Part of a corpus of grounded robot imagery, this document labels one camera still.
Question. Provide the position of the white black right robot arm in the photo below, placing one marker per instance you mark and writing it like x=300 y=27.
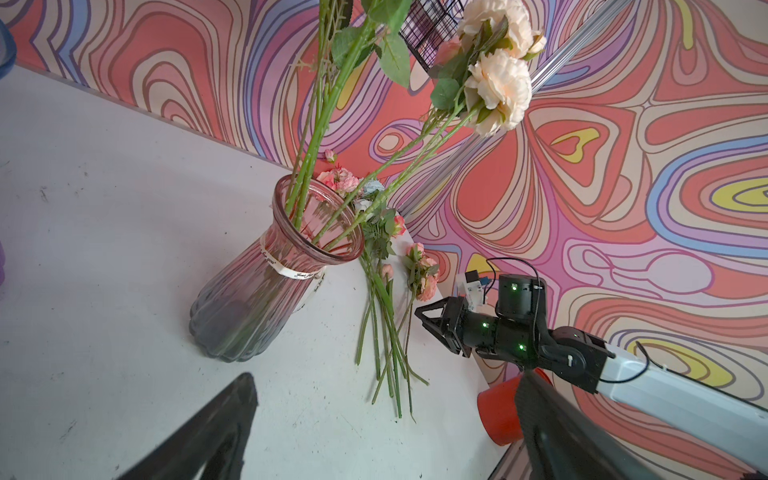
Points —
x=517 y=333

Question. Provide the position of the pink grey glass vase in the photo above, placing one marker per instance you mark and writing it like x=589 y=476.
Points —
x=242 y=309

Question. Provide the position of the black wire basket back wall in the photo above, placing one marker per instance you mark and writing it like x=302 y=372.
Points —
x=429 y=24

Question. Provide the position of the purple glass vase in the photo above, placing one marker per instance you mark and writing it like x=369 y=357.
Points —
x=8 y=52

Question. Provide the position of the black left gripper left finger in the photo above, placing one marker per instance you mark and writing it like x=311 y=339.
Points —
x=211 y=444

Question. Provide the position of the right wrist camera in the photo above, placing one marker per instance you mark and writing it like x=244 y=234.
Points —
x=470 y=287

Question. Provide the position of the artificial flower bunch on table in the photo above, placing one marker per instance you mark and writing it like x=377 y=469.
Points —
x=394 y=283

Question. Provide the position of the cream carnation stem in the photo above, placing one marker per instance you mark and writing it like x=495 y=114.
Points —
x=485 y=67

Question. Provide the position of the pink carnation stem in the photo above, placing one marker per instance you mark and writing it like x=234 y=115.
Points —
x=420 y=120

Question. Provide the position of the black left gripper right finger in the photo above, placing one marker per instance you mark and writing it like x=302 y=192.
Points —
x=564 y=444

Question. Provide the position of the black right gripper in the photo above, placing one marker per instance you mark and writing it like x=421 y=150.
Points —
x=461 y=330

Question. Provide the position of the red plastic cup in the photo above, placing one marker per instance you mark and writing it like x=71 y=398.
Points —
x=498 y=412

